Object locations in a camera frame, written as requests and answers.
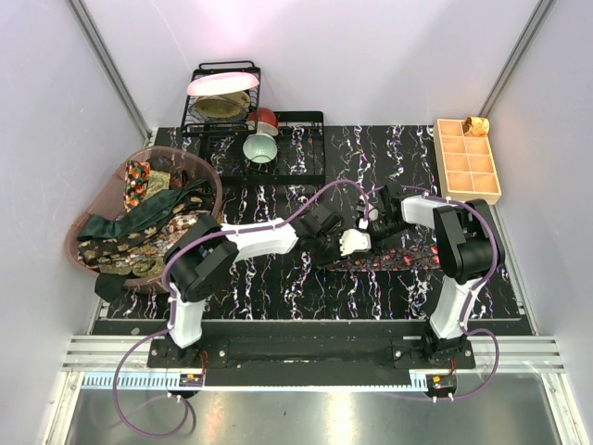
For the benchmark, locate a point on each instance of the aluminium frame rail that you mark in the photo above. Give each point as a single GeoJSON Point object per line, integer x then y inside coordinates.
{"type": "Point", "coordinates": [513, 354]}

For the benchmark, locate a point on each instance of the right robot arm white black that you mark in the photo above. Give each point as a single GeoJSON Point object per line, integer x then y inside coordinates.
{"type": "Point", "coordinates": [467, 242]}

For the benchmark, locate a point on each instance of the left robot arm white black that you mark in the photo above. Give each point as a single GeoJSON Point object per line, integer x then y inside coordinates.
{"type": "Point", "coordinates": [199, 263]}

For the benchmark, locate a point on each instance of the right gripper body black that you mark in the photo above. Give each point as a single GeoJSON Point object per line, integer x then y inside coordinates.
{"type": "Point", "coordinates": [384, 228]}

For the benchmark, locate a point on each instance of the olive gold patterned tie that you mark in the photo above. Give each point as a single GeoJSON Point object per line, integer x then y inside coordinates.
{"type": "Point", "coordinates": [157, 182]}

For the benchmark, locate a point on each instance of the dark floral red-dotted tie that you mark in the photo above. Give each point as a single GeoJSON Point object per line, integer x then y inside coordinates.
{"type": "Point", "coordinates": [389, 260]}

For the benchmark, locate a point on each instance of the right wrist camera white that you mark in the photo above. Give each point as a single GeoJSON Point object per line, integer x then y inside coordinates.
{"type": "Point", "coordinates": [367, 213]}

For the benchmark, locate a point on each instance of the wooden compartment box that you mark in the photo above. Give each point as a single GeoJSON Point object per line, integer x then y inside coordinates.
{"type": "Point", "coordinates": [465, 164]}

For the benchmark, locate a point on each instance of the black wire dish rack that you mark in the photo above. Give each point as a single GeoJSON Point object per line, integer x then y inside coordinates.
{"type": "Point", "coordinates": [300, 157]}

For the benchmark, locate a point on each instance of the olive yellow plate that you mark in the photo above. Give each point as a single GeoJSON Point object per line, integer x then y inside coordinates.
{"type": "Point", "coordinates": [228, 107]}

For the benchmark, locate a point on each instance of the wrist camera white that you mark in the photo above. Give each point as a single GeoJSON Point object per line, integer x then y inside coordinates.
{"type": "Point", "coordinates": [367, 213]}
{"type": "Point", "coordinates": [354, 241]}

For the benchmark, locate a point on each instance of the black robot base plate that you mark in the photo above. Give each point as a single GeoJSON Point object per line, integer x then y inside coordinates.
{"type": "Point", "coordinates": [375, 371]}

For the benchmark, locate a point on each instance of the colourful cartoon pattern tie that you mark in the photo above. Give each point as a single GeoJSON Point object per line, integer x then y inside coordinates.
{"type": "Point", "coordinates": [136, 183]}

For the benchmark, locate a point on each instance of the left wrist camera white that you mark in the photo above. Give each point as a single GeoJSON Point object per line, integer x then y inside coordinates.
{"type": "Point", "coordinates": [354, 241]}

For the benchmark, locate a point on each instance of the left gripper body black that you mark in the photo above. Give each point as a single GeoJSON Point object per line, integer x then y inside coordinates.
{"type": "Point", "coordinates": [326, 249]}

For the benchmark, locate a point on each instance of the dark green tie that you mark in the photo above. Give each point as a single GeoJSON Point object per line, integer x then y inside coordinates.
{"type": "Point", "coordinates": [134, 218]}

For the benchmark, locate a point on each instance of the rolled beige tie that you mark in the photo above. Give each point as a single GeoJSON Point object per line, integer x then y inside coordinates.
{"type": "Point", "coordinates": [475, 127]}

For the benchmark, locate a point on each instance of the red bowl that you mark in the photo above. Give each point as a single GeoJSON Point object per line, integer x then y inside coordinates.
{"type": "Point", "coordinates": [264, 121]}

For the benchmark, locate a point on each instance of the pink plate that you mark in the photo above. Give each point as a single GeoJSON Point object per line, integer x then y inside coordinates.
{"type": "Point", "coordinates": [222, 83]}

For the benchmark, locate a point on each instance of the pale green ceramic bowl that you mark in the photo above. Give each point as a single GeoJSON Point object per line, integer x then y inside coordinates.
{"type": "Point", "coordinates": [260, 148]}

